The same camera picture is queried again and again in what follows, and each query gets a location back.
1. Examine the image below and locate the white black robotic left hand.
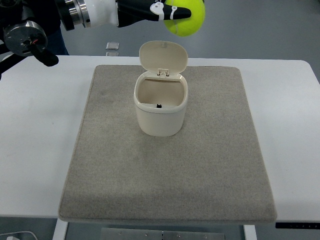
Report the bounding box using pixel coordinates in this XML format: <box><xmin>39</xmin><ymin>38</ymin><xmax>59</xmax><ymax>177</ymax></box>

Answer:
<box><xmin>81</xmin><ymin>0</ymin><xmax>192</xmax><ymax>28</ymax></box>

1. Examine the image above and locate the yellow-green tennis ball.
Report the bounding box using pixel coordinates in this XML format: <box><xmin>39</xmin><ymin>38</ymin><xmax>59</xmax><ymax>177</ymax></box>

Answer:
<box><xmin>164</xmin><ymin>0</ymin><xmax>206</xmax><ymax>37</ymax></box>

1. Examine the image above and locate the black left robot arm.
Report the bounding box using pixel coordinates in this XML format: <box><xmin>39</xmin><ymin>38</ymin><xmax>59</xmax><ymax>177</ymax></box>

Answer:
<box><xmin>0</xmin><ymin>0</ymin><xmax>91</xmax><ymax>74</ymax></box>

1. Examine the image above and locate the cream lidded plastic box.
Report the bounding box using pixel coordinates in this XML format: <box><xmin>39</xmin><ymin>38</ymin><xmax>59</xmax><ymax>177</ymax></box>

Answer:
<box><xmin>133</xmin><ymin>40</ymin><xmax>189</xmax><ymax>137</ymax></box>

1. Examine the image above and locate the clear plastic floor socket cover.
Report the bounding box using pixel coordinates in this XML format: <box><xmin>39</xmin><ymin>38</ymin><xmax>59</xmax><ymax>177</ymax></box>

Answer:
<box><xmin>105</xmin><ymin>42</ymin><xmax>120</xmax><ymax>50</ymax></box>

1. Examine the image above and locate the person in dark clothes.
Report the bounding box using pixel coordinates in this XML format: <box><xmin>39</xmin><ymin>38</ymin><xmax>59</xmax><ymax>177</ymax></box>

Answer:
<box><xmin>44</xmin><ymin>20</ymin><xmax>69</xmax><ymax>56</ymax></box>

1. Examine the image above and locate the grey felt mat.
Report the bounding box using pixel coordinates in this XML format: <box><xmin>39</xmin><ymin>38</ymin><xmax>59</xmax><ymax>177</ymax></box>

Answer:
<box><xmin>58</xmin><ymin>65</ymin><xmax>277</xmax><ymax>224</ymax></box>

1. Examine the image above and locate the white table leg left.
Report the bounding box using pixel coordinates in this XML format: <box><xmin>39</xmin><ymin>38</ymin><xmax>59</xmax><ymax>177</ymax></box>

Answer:
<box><xmin>52</xmin><ymin>219</ymin><xmax>69</xmax><ymax>240</ymax></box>

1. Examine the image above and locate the white table leg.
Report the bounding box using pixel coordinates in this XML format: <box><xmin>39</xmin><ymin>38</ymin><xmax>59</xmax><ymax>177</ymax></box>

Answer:
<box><xmin>52</xmin><ymin>219</ymin><xmax>69</xmax><ymax>240</ymax></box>
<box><xmin>243</xmin><ymin>225</ymin><xmax>258</xmax><ymax>240</ymax></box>

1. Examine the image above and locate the white device at bottom left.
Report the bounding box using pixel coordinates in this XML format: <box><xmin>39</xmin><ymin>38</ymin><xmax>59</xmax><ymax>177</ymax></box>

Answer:
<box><xmin>0</xmin><ymin>230</ymin><xmax>38</xmax><ymax>240</ymax></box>

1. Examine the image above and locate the white table leg right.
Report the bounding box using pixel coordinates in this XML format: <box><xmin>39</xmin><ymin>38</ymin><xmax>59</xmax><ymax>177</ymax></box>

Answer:
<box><xmin>243</xmin><ymin>225</ymin><xmax>258</xmax><ymax>240</ymax></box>

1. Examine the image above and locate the black table control panel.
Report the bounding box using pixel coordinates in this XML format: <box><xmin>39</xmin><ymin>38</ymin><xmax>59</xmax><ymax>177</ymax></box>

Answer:
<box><xmin>275</xmin><ymin>222</ymin><xmax>320</xmax><ymax>230</ymax></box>

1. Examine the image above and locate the grey metal base plate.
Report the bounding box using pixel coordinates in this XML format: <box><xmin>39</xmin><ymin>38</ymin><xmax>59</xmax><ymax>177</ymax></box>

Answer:
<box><xmin>100</xmin><ymin>227</ymin><xmax>226</xmax><ymax>240</ymax></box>

